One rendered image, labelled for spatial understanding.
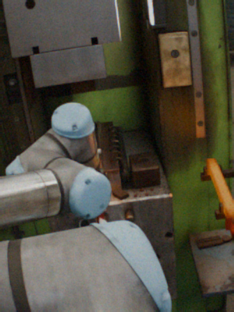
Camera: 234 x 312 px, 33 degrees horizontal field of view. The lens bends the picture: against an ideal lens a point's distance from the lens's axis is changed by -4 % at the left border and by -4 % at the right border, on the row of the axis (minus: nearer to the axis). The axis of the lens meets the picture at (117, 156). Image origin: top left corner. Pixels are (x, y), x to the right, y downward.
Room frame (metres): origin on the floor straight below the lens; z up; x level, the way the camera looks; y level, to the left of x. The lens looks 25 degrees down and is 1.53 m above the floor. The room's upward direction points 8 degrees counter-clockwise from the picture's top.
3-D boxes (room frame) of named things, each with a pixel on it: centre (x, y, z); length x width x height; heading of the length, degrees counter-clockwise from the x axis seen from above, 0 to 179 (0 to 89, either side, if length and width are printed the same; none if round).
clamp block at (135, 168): (1.13, -0.08, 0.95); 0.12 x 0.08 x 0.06; 0
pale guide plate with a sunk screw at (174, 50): (1.20, -0.22, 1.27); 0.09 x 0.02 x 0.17; 90
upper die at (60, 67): (1.28, 0.10, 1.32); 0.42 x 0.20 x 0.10; 0
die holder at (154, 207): (1.29, 0.04, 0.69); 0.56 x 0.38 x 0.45; 0
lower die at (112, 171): (1.28, 0.10, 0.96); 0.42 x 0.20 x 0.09; 0
